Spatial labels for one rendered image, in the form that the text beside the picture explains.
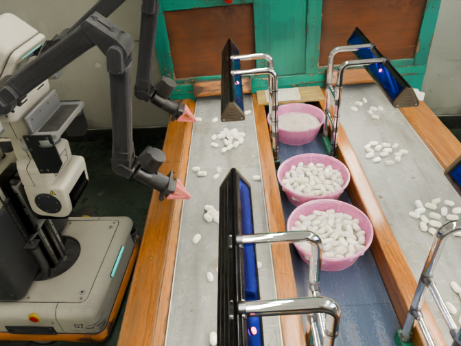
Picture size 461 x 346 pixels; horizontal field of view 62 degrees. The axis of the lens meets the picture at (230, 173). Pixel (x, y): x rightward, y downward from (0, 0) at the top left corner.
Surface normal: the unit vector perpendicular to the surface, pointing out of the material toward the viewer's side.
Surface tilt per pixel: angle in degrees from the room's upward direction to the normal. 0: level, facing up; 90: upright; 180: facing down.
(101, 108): 90
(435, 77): 90
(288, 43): 90
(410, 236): 0
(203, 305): 0
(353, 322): 0
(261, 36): 90
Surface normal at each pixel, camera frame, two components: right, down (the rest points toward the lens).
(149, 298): -0.08, -0.80
